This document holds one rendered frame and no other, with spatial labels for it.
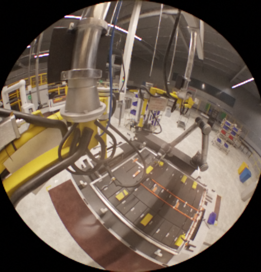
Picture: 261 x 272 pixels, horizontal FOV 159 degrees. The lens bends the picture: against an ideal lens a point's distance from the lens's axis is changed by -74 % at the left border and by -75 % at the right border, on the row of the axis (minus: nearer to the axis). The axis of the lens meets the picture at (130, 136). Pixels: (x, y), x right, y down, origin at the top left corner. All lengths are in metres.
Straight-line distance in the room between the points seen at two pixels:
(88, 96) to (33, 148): 0.28
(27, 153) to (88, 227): 2.02
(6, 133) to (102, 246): 2.20
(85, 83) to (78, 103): 0.06
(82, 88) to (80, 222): 2.27
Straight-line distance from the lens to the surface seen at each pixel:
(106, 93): 0.66
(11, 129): 0.37
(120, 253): 2.30
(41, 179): 0.33
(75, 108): 0.28
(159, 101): 1.58
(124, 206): 1.24
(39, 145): 0.42
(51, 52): 0.35
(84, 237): 2.31
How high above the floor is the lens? 2.21
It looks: 34 degrees down
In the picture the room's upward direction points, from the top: 10 degrees clockwise
